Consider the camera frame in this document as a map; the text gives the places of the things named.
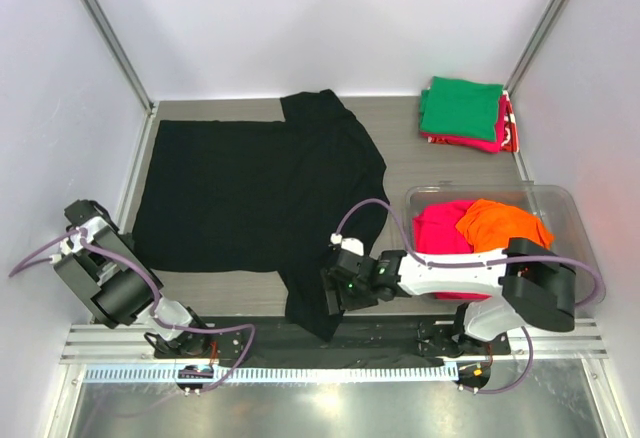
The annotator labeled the black t shirt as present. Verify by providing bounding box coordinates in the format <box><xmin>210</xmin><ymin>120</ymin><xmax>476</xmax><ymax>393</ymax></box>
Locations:
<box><xmin>132</xmin><ymin>90</ymin><xmax>387</xmax><ymax>341</ymax></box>

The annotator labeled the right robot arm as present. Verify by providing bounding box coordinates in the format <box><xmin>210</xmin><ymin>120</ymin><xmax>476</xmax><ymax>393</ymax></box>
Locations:
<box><xmin>321</xmin><ymin>235</ymin><xmax>576</xmax><ymax>357</ymax></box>

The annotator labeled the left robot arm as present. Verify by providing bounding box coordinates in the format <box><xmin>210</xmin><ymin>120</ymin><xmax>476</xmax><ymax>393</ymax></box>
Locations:
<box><xmin>53</xmin><ymin>199</ymin><xmax>213</xmax><ymax>358</ymax></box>

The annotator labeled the pink crumpled t shirt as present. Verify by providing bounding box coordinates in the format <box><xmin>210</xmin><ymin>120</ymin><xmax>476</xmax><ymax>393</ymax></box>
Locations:
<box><xmin>412</xmin><ymin>199</ymin><xmax>501</xmax><ymax>302</ymax></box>

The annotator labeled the clear plastic bin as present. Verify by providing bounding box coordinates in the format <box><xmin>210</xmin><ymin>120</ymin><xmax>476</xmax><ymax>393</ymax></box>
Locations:
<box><xmin>404</xmin><ymin>183</ymin><xmax>606</xmax><ymax>305</ymax></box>

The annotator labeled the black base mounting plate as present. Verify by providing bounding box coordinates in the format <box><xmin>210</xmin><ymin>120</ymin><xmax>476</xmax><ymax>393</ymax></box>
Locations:
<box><xmin>152</xmin><ymin>315</ymin><xmax>511</xmax><ymax>370</ymax></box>

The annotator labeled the orange crumpled t shirt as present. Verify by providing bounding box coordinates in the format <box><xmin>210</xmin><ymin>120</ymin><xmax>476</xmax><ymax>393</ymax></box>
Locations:
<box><xmin>455</xmin><ymin>199</ymin><xmax>555</xmax><ymax>252</ymax></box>

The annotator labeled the pink folded t shirt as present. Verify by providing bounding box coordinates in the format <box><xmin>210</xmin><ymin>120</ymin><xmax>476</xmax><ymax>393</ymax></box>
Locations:
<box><xmin>420</xmin><ymin>92</ymin><xmax>513</xmax><ymax>154</ymax></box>

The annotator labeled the green folded t shirt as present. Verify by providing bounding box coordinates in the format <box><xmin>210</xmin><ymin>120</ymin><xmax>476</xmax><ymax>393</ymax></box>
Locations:
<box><xmin>419</xmin><ymin>76</ymin><xmax>503</xmax><ymax>141</ymax></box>

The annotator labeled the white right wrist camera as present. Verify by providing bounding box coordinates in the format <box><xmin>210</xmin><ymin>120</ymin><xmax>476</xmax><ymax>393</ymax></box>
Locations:
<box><xmin>330</xmin><ymin>233</ymin><xmax>365</xmax><ymax>256</ymax></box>

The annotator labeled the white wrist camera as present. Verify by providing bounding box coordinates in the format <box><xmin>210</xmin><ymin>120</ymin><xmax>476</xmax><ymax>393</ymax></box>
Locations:
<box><xmin>330</xmin><ymin>233</ymin><xmax>365</xmax><ymax>256</ymax></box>
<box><xmin>50</xmin><ymin>217</ymin><xmax>109</xmax><ymax>264</ymax></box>

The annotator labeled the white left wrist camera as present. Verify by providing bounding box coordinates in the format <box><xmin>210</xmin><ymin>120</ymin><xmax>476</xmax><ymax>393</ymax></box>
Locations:
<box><xmin>50</xmin><ymin>217</ymin><xmax>109</xmax><ymax>264</ymax></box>

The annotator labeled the aluminium front rail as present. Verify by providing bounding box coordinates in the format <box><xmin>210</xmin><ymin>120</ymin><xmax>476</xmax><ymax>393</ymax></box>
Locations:
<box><xmin>61</xmin><ymin>318</ymin><xmax>608</xmax><ymax>363</ymax></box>

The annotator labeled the white slotted cable duct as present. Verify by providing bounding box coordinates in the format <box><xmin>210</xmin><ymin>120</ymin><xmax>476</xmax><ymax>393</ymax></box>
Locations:
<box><xmin>83</xmin><ymin>362</ymin><xmax>459</xmax><ymax>384</ymax></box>

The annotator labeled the left aluminium frame post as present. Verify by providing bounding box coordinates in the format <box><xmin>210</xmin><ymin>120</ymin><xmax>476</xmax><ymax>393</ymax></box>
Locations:
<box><xmin>80</xmin><ymin>0</ymin><xmax>154</xmax><ymax>116</ymax></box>

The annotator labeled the aluminium frame post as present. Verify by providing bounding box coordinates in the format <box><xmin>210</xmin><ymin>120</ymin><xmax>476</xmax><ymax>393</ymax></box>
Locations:
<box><xmin>80</xmin><ymin>0</ymin><xmax>154</xmax><ymax>116</ymax></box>
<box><xmin>506</xmin><ymin>0</ymin><xmax>570</xmax><ymax>97</ymax></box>

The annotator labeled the right aluminium frame post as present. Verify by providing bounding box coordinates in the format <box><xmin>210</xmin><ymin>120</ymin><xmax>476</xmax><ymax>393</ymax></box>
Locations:
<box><xmin>506</xmin><ymin>0</ymin><xmax>570</xmax><ymax>97</ymax></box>

